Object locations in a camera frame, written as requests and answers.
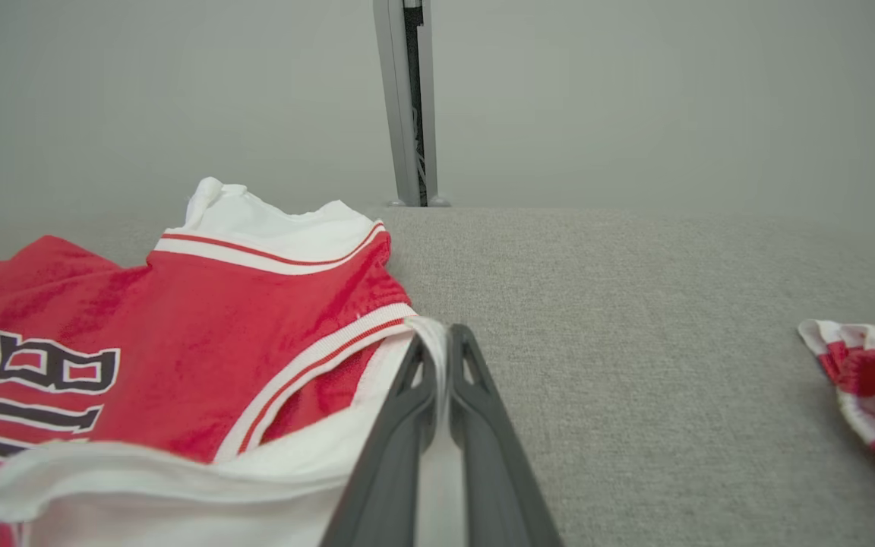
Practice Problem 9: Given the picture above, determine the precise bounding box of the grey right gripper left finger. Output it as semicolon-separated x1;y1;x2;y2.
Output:
320;333;439;547

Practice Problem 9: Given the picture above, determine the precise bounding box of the grey metal wall post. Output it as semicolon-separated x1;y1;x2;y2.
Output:
374;0;452;208

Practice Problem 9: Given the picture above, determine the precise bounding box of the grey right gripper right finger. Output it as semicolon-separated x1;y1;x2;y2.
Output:
449;324;564;547

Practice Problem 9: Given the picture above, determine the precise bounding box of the red white basketball jersey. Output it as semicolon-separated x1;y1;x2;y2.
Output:
0;177;469;547

